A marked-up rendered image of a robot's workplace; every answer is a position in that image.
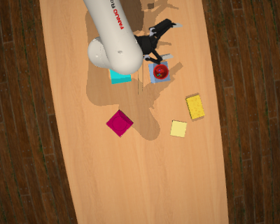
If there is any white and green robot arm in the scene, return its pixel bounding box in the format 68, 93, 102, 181
83, 0, 144, 75

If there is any pale yellow square pad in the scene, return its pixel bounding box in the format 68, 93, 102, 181
170, 120, 187, 137

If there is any yellow sponge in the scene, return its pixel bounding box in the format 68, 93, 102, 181
185, 95, 205, 119

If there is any magenta square coaster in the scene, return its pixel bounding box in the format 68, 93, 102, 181
106, 110, 133, 137

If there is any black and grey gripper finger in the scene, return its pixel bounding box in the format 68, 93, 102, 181
143, 47, 174, 65
149, 19, 183, 45

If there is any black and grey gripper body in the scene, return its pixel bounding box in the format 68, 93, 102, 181
138, 35, 158, 55

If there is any red cup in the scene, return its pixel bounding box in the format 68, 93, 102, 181
153, 64, 169, 79

